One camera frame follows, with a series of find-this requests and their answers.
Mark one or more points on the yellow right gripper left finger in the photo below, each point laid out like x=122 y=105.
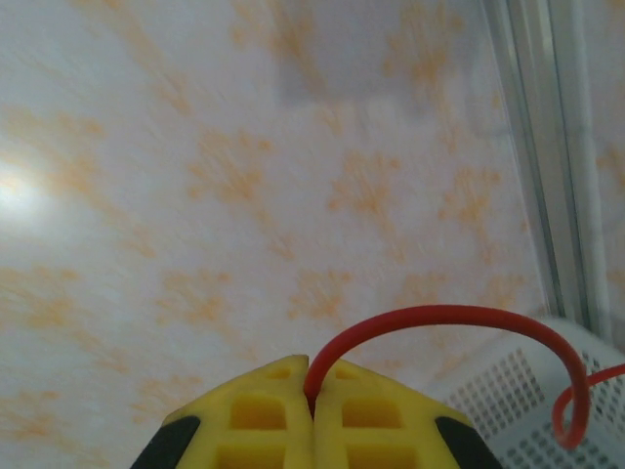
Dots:
x=254 y=425

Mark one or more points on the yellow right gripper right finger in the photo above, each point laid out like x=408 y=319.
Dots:
x=390 y=425

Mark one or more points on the white perforated plastic basket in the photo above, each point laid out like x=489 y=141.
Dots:
x=512 y=391

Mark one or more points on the aluminium frame post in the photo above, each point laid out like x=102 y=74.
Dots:
x=552 y=146

